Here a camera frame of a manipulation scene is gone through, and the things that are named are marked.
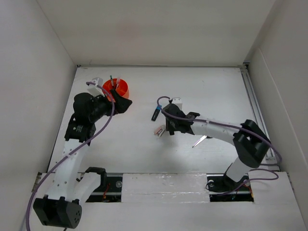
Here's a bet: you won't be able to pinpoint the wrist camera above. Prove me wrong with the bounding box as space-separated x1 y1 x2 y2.
169 97 183 109
87 77 104 97

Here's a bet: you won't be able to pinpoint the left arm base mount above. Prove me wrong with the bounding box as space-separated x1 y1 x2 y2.
86 175 123 203

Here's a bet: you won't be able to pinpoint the blue cap black highlighter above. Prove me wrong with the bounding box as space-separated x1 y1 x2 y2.
151 104 161 121

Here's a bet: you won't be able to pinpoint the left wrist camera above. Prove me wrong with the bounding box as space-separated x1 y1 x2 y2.
87 77 104 97

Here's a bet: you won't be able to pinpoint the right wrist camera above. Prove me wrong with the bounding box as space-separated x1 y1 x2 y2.
169 97 183 109

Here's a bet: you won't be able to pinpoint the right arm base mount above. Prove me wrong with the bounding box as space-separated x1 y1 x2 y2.
205 174 254 202

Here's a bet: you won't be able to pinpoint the aluminium rail right edge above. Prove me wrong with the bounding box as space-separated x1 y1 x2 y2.
240 63 268 136

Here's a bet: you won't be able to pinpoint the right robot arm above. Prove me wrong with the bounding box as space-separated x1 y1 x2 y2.
162 103 270 190

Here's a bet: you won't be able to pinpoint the black handled scissors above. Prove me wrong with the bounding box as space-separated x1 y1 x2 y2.
192 135 212 148

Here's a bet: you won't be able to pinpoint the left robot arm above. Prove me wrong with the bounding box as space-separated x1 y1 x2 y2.
33 90 132 229

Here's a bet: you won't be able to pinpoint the orange round organizer container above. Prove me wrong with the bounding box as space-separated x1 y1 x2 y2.
103 78 129 99

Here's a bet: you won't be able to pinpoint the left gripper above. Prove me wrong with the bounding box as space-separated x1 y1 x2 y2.
89 89 131 122

